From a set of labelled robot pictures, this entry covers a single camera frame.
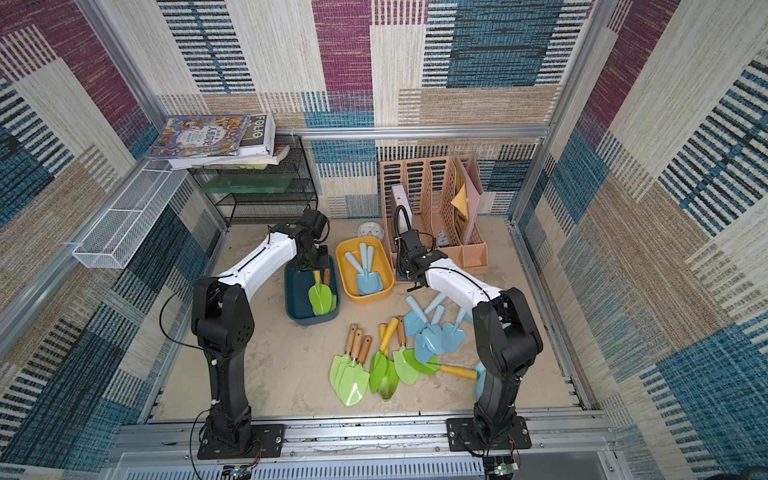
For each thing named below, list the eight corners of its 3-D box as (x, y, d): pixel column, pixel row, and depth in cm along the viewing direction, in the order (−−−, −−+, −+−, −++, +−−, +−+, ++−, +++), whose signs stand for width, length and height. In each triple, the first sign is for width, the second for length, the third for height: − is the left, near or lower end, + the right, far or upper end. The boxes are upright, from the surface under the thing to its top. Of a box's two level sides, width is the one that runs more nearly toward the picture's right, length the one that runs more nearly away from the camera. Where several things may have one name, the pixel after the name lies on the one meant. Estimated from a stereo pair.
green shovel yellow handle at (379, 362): (364, 390, 82) (363, 385, 79) (384, 321, 95) (384, 316, 92) (380, 394, 81) (380, 390, 78) (398, 325, 94) (399, 319, 91)
